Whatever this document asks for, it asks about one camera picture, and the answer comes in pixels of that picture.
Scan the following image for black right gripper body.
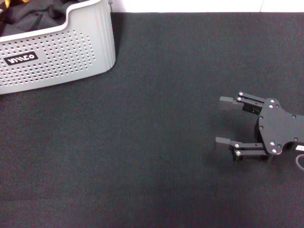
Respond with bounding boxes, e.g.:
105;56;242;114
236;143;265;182
254;97;304;157

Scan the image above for grey perforated storage box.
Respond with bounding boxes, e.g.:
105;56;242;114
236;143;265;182
0;0;117;95

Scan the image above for dark crumpled cloths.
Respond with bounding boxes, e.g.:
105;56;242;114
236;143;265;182
0;0;72;38

